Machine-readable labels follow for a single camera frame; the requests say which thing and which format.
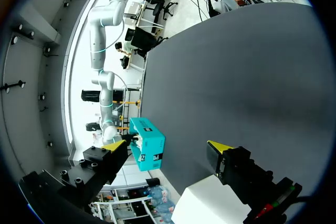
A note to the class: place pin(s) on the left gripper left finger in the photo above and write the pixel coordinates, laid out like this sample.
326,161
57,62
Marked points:
105,162

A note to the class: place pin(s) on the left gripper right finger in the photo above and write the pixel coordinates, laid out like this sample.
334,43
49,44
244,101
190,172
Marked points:
236,169

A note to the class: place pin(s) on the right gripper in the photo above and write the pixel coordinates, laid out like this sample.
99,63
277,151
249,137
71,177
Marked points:
127,138

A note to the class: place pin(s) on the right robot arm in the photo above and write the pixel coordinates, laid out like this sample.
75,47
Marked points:
97,48

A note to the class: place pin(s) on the white shoe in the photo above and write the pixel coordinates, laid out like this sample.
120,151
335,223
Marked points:
139,143

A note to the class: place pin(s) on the white shoebox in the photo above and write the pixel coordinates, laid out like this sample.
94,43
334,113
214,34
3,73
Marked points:
210,203

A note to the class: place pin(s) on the teal box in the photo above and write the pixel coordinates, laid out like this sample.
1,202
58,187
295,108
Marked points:
152,142

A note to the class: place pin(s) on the person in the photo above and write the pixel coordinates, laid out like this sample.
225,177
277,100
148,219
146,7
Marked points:
123,48

